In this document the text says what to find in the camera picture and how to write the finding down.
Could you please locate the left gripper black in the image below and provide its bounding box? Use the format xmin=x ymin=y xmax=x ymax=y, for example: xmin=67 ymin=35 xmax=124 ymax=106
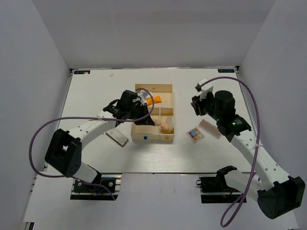
xmin=127 ymin=103 xmax=154 ymax=126

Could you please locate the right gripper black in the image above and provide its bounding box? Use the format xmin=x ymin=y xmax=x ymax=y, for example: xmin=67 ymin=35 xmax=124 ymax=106
xmin=191 ymin=91 xmax=222 ymax=121

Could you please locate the colourful eyeshadow palette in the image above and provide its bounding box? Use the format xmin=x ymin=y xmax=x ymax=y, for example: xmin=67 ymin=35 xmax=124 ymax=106
xmin=187 ymin=127 xmax=204 ymax=143

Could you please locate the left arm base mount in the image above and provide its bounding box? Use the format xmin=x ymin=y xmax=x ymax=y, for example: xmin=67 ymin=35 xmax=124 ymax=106
xmin=70 ymin=174 xmax=122 ymax=201

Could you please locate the cream organizer tray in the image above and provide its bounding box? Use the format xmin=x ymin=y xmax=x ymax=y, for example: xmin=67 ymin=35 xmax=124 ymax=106
xmin=131 ymin=84 xmax=175 ymax=143

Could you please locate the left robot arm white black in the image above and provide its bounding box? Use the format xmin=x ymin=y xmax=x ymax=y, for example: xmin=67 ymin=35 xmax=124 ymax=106
xmin=45 ymin=88 xmax=154 ymax=191

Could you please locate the nude eyeshadow palette clear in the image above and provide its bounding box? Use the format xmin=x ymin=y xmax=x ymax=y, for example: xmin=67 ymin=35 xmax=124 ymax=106
xmin=198 ymin=119 xmax=222 ymax=139

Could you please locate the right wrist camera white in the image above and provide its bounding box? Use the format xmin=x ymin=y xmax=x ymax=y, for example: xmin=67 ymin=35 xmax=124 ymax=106
xmin=195 ymin=78 xmax=213 ymax=101

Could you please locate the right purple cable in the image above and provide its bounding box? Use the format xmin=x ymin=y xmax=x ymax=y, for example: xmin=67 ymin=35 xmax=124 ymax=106
xmin=200 ymin=76 xmax=262 ymax=228

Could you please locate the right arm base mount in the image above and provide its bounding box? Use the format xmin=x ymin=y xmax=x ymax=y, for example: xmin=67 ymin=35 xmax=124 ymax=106
xmin=196 ymin=166 xmax=242 ymax=204

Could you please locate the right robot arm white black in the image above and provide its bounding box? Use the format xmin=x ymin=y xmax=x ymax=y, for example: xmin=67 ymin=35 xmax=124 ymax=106
xmin=191 ymin=91 xmax=306 ymax=219

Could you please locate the beige makeup sponge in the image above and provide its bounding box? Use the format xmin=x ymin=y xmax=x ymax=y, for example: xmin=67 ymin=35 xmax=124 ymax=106
xmin=161 ymin=122 xmax=170 ymax=131
xmin=153 ymin=119 xmax=161 ymax=127

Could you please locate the orange sunscreen tube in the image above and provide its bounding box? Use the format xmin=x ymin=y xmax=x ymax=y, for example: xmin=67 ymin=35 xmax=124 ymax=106
xmin=146 ymin=96 xmax=162 ymax=105

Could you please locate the round white powder puff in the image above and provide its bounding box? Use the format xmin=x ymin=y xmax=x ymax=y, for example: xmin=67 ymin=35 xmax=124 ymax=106
xmin=165 ymin=115 xmax=175 ymax=132

